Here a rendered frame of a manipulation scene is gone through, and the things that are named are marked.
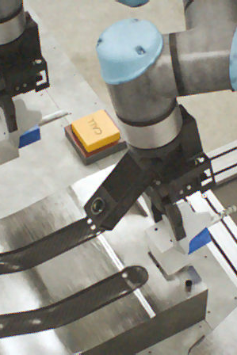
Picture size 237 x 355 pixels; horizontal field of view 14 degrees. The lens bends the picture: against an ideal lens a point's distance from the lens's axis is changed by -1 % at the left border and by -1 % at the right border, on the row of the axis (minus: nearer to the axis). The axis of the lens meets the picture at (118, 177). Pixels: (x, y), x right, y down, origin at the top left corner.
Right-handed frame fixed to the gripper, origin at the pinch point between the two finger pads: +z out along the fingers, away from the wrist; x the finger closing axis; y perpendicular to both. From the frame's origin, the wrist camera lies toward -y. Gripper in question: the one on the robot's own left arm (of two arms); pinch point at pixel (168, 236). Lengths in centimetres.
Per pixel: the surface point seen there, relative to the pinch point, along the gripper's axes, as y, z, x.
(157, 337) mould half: -7.6, 12.3, -5.6
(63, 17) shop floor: 35, 79, 157
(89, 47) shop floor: 35, 81, 141
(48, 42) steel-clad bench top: 6, 7, 59
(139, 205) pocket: 0.7, 6.2, 12.6
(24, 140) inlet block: -9.4, -3.8, 26.4
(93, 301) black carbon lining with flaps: -13.2, 4.7, 0.2
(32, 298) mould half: -20.3, 2.2, 4.0
